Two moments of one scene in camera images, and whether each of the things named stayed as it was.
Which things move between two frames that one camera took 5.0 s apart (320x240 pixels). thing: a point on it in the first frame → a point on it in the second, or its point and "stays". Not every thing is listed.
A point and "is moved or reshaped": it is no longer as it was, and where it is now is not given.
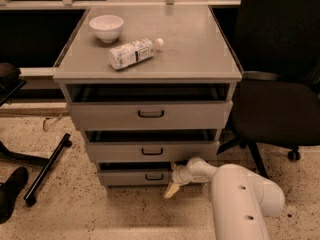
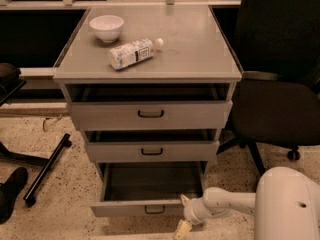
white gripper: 178,178 → 192,212
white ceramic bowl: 107,28 stays
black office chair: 276,103 stays
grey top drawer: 156,115 stays
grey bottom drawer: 135,173 is moved or reshaped
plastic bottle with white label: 133,52 stays
